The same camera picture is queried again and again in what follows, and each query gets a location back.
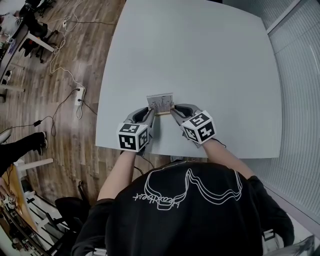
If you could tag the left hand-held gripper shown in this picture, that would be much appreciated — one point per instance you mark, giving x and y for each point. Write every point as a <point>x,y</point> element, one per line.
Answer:
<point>130,137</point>

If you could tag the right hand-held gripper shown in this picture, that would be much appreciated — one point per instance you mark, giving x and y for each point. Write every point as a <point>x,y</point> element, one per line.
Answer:
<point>200,127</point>

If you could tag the wooden card stand with card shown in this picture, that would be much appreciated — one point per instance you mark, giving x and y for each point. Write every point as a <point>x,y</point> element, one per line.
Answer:
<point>161,103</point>

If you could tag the person's right forearm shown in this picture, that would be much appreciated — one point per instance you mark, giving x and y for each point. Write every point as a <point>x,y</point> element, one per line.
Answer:
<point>225,157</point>

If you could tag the person's left forearm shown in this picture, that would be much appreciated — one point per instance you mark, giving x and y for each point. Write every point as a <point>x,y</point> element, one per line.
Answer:
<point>116,175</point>

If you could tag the white power strip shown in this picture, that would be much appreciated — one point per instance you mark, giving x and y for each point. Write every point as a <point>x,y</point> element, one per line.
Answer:
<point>80,96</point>

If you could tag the person's black printed t-shirt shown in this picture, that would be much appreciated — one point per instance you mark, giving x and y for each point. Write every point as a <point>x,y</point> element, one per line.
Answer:
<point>185,220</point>

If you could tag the black power adapter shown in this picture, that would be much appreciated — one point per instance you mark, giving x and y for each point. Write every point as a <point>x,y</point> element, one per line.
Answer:
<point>38,123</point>

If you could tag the white table leg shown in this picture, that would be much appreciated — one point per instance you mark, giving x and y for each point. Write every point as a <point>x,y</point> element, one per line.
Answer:
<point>35,163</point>

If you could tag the black office chair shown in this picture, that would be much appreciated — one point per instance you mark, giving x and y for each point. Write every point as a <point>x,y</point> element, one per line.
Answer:
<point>72,212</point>

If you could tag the black swivel chair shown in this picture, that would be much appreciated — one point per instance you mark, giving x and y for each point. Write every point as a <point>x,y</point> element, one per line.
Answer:
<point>40,32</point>

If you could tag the grey desk with white legs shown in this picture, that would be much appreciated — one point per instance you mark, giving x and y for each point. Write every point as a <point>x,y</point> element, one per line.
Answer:
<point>15,47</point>

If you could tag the orange wooden table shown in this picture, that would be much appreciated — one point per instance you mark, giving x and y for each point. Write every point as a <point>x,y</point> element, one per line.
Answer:
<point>17,197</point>

